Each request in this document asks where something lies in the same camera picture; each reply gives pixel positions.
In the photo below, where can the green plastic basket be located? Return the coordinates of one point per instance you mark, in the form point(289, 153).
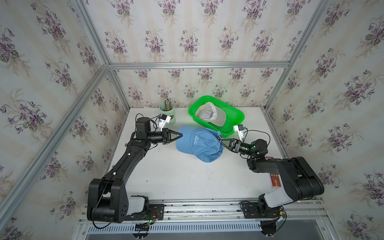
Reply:
point(233, 116)

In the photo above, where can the aluminium mounting rail frame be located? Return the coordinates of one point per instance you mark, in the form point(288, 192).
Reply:
point(300, 220)

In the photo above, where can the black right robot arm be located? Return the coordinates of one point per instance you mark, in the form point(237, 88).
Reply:
point(299, 181)

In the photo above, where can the light blue baseball cap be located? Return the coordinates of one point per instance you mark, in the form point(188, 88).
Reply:
point(203, 143)

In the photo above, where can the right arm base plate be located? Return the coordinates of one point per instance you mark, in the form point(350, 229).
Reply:
point(258, 210)

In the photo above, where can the bundle of coloured pencils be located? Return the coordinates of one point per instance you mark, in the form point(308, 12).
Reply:
point(168, 106)

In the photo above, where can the beige baseball cap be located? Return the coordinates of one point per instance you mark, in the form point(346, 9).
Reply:
point(209, 113)

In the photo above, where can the mint green pencil cup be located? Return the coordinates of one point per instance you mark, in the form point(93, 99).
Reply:
point(171, 113)

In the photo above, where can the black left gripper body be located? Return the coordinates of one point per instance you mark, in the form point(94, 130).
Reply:
point(163, 133)

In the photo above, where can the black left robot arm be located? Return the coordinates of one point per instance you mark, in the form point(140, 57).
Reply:
point(108, 200)

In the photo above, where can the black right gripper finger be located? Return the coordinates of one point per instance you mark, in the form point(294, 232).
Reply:
point(227, 144)
point(227, 140)

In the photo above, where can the red patterned card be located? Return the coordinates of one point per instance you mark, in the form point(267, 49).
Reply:
point(275, 176)

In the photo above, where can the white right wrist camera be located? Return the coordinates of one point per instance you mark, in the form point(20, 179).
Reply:
point(240, 130)

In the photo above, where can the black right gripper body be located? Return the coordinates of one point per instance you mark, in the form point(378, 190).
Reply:
point(241, 148)

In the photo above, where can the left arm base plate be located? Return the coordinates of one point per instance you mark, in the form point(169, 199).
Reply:
point(154, 212)

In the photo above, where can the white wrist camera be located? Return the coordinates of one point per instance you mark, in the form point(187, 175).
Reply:
point(163, 120)
point(240, 130)

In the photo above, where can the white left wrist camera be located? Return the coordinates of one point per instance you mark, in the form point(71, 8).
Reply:
point(163, 120)

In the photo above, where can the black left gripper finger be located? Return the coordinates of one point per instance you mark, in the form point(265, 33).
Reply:
point(171, 140)
point(175, 134)

